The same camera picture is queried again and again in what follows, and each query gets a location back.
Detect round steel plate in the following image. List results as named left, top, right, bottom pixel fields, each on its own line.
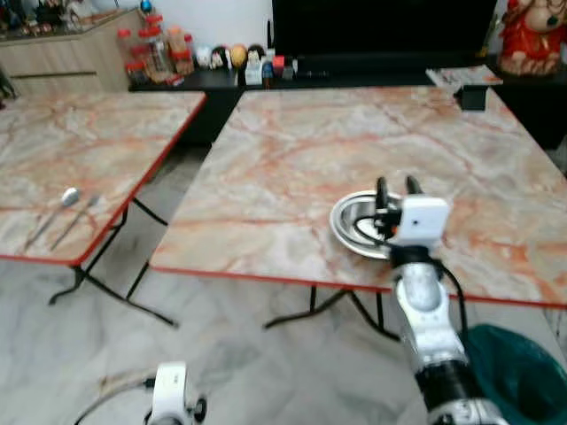
left=330, top=190, right=417, bottom=260

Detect black table clamp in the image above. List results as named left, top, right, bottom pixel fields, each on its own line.
left=459, top=85, right=489, bottom=112

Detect black metal table legs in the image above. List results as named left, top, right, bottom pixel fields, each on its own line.
left=263, top=283, right=401, bottom=343
left=48, top=199, right=180, bottom=329

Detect printed pamphlet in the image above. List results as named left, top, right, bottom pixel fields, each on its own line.
left=427, top=66, right=503, bottom=89

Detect black television cabinet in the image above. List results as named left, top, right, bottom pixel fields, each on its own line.
left=128, top=55, right=567, bottom=150

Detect black television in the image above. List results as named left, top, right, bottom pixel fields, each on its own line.
left=269, top=0, right=500, bottom=66

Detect small white box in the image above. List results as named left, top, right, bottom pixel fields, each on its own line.
left=244, top=60, right=265, bottom=87

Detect red seated figurine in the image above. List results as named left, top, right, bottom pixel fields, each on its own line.
left=496, top=0, right=565, bottom=77

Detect small yellow round figurine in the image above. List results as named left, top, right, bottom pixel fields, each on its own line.
left=229, top=44, right=250, bottom=71

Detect small dark figurine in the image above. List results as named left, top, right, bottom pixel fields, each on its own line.
left=212, top=46, right=233, bottom=71

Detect green trash bag bin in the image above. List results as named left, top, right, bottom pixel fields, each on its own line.
left=462, top=324, right=567, bottom=425

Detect steel spoon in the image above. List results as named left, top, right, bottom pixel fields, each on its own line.
left=22, top=187, right=82, bottom=253

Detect jar with orange contents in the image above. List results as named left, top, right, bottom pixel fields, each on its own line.
left=168, top=25, right=192, bottom=54

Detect tall clear jar red lid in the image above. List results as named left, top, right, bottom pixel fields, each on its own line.
left=142, top=13, right=172, bottom=79

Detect small clear jar red lid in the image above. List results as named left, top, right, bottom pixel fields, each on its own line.
left=127, top=60, right=150, bottom=86

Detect light wooden cabinet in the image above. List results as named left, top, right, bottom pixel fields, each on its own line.
left=0, top=7, right=144, bottom=97

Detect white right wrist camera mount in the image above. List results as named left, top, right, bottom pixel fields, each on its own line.
left=392, top=197, right=451, bottom=249

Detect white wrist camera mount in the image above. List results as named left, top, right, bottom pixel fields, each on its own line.
left=392, top=197, right=451, bottom=249
left=149, top=361, right=190, bottom=425

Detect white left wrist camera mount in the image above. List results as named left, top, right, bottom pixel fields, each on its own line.
left=149, top=361, right=190, bottom=425

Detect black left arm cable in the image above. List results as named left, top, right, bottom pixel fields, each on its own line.
left=74, top=370, right=159, bottom=425

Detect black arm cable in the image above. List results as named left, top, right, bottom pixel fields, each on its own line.
left=353, top=212, right=469, bottom=355
left=74, top=370, right=159, bottom=425

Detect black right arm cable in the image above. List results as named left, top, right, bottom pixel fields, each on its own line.
left=353, top=212, right=469, bottom=355

